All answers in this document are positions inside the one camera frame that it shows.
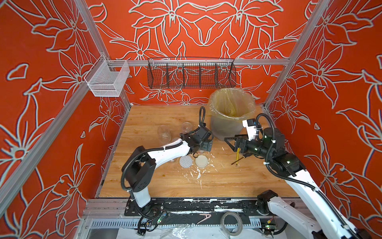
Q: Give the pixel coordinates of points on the clear tape roll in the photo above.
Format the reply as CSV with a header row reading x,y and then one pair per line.
x,y
231,225

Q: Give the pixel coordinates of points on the beige lid of front jar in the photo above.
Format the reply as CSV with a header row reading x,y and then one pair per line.
x,y
201,161

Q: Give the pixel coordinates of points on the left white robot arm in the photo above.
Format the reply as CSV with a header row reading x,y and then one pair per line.
x,y
139,169

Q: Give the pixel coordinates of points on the clear plastic wall basket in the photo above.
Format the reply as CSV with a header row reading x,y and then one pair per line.
x,y
107,78

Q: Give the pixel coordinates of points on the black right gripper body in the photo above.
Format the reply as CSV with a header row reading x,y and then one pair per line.
x,y
238,145

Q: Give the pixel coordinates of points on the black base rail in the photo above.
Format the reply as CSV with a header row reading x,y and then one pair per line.
x,y
246,206

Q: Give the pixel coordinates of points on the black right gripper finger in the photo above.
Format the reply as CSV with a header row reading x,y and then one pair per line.
x,y
238,146
236,138

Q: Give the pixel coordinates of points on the yellow pencil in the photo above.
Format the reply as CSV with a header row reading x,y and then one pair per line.
x,y
237,155

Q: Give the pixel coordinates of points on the translucent ribbed trash bin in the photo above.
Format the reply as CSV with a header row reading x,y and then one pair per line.
x,y
225,127

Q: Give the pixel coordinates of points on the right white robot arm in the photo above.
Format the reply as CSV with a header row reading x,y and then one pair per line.
x,y
327,221

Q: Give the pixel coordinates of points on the clear glass jar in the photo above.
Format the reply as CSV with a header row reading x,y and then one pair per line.
x,y
164,134

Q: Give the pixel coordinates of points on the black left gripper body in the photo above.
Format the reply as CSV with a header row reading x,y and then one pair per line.
x,y
191,136

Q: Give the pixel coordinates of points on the black wire wall basket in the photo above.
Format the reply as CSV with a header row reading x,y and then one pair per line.
x,y
191,73

